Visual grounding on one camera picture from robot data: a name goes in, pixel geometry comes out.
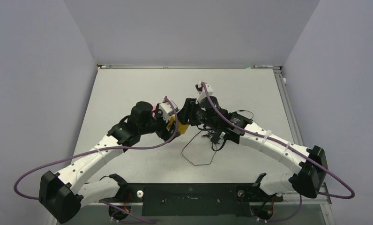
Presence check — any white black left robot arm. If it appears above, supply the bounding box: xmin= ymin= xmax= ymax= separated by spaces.
xmin=38 ymin=98 xmax=179 ymax=224

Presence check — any pink triangular power strip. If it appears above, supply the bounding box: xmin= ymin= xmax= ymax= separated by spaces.
xmin=152 ymin=105 xmax=158 ymax=118

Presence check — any long black adapter cable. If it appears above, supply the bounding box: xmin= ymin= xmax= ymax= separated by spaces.
xmin=181 ymin=128 xmax=227 ymax=166

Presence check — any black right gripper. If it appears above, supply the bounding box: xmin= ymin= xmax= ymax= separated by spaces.
xmin=177 ymin=98 xmax=218 ymax=130

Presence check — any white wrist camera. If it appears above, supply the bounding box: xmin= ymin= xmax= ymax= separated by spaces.
xmin=195 ymin=82 xmax=213 ymax=104
xmin=158 ymin=100 xmax=179 ymax=122

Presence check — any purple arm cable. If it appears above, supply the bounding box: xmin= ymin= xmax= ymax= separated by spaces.
xmin=200 ymin=81 xmax=356 ymax=224
xmin=13 ymin=96 xmax=179 ymax=224

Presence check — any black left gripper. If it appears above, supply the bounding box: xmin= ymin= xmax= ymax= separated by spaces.
xmin=139 ymin=105 xmax=179 ymax=142

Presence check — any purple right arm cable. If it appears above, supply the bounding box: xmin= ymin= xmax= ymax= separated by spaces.
xmin=200 ymin=81 xmax=356 ymax=224

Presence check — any black TP-Link adapter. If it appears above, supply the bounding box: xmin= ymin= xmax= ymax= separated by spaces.
xmin=210 ymin=133 xmax=225 ymax=144

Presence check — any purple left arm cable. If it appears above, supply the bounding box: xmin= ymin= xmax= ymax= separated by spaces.
xmin=13 ymin=96 xmax=179 ymax=224

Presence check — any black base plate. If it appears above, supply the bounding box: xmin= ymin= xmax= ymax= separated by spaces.
xmin=105 ymin=183 xmax=283 ymax=216

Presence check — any aluminium frame rail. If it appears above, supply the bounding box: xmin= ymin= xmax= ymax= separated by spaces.
xmin=273 ymin=66 xmax=304 ymax=145

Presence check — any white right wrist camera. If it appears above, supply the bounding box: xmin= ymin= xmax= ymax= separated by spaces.
xmin=195 ymin=82 xmax=213 ymax=104

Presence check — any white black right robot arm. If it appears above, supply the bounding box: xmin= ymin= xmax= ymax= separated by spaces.
xmin=177 ymin=96 xmax=328 ymax=201

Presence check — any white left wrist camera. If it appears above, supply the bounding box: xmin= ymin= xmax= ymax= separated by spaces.
xmin=158 ymin=100 xmax=179 ymax=122

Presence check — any yellow block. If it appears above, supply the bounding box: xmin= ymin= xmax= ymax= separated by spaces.
xmin=166 ymin=116 xmax=189 ymax=135

